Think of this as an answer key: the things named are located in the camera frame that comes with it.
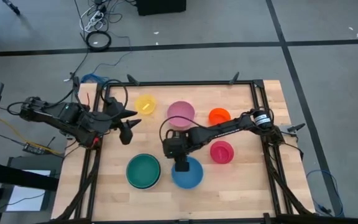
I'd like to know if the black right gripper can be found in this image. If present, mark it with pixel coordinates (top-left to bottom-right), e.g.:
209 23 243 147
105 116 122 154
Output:
162 129 190 173

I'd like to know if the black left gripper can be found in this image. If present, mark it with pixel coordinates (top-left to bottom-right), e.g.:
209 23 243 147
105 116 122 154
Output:
103 96 142 146

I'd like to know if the large blue bowl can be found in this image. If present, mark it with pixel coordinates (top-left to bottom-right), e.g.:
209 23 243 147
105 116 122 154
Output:
171 156 204 190

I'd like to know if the large pink bowl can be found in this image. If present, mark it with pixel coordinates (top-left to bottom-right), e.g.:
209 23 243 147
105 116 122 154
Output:
167 100 196 129

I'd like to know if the small yellow bowl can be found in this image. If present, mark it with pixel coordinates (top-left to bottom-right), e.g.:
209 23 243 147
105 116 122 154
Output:
134 94 157 116

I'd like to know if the large green bowl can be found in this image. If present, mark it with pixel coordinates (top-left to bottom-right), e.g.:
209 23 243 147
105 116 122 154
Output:
126 153 162 189

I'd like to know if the small red bowl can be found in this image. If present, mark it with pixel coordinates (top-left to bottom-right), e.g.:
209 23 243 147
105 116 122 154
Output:
209 140 235 165

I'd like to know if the small orange bowl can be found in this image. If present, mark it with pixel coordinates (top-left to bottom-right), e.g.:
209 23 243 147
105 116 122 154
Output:
208 107 232 126

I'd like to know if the small circuit board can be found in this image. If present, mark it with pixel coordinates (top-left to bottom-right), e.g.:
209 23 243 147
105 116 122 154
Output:
22 142 48 156

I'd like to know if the white power strip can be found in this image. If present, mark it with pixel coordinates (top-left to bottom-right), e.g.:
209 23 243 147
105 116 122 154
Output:
79 9 105 33

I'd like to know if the black box on floor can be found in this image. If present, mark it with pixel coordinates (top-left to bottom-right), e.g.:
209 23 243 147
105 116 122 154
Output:
136 0 187 17

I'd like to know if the black tripod leg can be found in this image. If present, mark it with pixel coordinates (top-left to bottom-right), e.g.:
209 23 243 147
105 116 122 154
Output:
1 0 21 16

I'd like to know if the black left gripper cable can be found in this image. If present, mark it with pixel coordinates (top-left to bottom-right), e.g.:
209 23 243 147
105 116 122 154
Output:
100 79 129 121

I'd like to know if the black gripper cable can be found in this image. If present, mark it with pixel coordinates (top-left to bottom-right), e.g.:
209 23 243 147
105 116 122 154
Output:
159 115 202 142
100 79 129 121

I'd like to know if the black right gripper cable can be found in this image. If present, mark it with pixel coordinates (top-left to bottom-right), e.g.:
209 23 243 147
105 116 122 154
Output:
159 115 202 142

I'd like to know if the black frame clamp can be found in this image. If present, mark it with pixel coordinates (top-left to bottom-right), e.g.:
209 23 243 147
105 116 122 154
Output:
228 72 241 85
126 73 141 86
286 123 306 133

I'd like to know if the blue cable bundle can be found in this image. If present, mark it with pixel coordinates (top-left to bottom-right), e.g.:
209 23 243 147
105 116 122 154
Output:
81 73 110 84

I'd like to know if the black aluminium table frame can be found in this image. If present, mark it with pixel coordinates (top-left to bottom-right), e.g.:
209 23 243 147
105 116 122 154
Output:
53 79 317 224

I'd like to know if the coiled black cable ring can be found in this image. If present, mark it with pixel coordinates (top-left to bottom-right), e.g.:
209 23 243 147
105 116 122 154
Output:
85 30 112 52

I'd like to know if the yellow cable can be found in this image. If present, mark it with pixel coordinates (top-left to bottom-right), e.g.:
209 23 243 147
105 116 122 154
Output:
0 115 65 156

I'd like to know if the long blue cable loop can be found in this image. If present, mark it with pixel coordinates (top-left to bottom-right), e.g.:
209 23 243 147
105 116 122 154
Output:
305 169 345 218

